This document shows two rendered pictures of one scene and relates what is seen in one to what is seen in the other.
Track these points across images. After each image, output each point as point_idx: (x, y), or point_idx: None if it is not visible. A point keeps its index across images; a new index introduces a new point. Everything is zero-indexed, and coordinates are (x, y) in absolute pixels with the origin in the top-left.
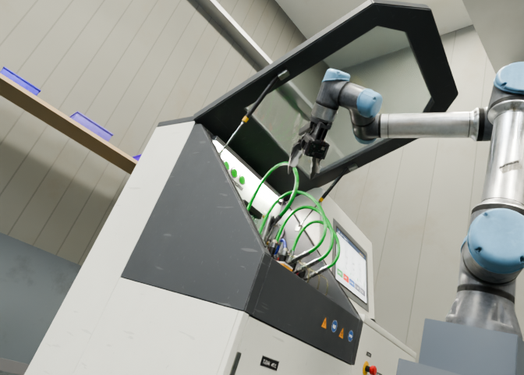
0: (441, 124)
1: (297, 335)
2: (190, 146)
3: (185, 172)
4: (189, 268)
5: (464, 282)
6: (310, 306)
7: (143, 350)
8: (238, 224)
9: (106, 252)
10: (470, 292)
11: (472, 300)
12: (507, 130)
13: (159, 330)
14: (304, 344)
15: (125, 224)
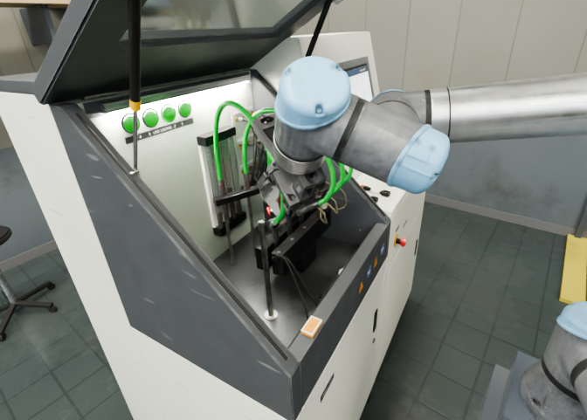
0: (582, 127)
1: (341, 336)
2: (78, 159)
3: (107, 211)
4: (203, 353)
5: (561, 382)
6: (347, 304)
7: (206, 405)
8: (236, 327)
9: (93, 291)
10: (569, 399)
11: (570, 410)
12: None
13: (210, 397)
14: (348, 327)
15: (86, 265)
